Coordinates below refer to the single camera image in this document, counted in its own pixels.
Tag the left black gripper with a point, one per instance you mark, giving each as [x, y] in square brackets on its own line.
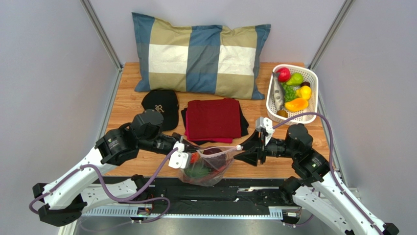
[189, 147]

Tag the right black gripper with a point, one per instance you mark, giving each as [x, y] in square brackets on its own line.
[259, 149]

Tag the green toy avocado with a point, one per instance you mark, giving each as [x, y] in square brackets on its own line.
[197, 170]

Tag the clear zip top bag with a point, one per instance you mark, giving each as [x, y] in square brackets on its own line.
[207, 166]

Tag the dark purple toy fruit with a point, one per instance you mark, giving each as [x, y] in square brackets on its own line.
[215, 157]

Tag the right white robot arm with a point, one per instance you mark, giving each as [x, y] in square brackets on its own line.
[316, 189]

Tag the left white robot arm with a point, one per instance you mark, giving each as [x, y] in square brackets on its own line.
[83, 188]

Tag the black folded cloth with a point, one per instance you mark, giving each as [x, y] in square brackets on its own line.
[243, 123]

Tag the dark red folded cloth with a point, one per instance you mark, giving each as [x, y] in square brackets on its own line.
[213, 119]

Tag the orange toy fruit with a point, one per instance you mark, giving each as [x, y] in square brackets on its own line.
[282, 113]

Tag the black cap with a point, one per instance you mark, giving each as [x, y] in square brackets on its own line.
[166, 103]

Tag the grey toy fish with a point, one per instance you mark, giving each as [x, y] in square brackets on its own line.
[279, 92]

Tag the orange yellow toy mango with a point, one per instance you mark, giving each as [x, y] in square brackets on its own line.
[296, 105]

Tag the green toy broccoli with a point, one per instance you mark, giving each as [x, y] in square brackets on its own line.
[290, 93]

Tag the red toy apple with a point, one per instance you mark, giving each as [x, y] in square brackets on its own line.
[284, 74]

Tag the light green toy fruit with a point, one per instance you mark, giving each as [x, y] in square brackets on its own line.
[295, 80]

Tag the blue beige checked pillow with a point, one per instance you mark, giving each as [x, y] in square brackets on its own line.
[209, 59]

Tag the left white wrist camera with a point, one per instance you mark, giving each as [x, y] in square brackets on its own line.
[179, 158]

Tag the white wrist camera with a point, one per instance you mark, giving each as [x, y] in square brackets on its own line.
[264, 126]
[179, 158]

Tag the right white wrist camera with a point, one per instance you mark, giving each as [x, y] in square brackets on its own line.
[264, 126]

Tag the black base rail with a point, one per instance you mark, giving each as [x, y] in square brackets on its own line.
[231, 196]

